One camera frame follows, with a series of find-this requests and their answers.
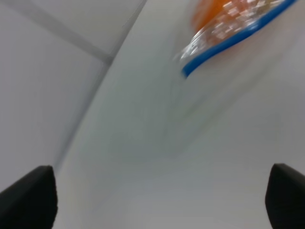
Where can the orange fruit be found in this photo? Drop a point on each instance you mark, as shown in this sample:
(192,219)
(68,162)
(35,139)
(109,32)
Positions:
(205,11)

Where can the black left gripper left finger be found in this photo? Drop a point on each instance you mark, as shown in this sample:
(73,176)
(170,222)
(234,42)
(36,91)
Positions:
(31,202)

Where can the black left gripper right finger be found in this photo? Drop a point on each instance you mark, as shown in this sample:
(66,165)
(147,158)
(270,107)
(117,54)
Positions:
(285,198)

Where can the clear zip bag blue seal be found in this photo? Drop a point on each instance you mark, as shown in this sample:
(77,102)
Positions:
(238,20)

